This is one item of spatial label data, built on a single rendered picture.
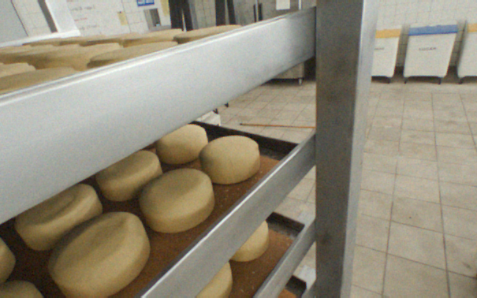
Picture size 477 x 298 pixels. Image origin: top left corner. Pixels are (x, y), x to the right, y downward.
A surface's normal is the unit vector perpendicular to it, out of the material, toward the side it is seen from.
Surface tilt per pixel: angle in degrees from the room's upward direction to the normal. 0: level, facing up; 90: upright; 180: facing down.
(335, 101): 90
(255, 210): 90
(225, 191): 0
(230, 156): 0
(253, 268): 0
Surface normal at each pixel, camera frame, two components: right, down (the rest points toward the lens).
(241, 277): -0.14, -0.87
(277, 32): 0.77, 0.22
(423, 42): -0.51, 0.49
